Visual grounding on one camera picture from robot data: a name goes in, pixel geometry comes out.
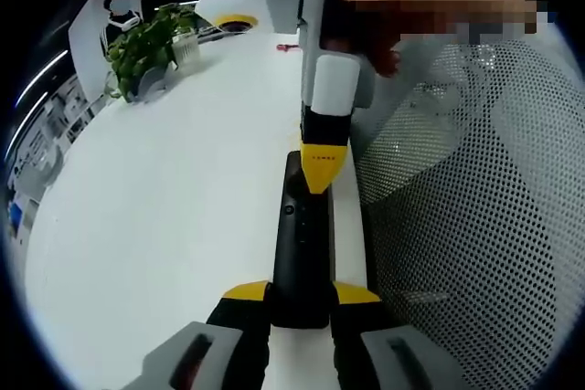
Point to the small red tool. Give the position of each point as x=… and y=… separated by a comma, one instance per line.
x=287, y=47

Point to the person's right hand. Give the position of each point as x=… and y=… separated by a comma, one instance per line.
x=385, y=57

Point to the white ribbed plant pot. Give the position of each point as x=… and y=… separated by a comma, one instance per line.
x=185, y=50

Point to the grey mesh chair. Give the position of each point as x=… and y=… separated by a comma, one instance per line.
x=471, y=235

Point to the black remote control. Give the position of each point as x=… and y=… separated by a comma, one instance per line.
x=301, y=266

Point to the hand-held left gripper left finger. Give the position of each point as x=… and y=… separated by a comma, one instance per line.
x=237, y=340

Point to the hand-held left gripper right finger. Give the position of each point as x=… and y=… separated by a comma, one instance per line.
x=365, y=349

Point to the green potted plant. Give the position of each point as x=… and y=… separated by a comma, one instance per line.
x=141, y=43

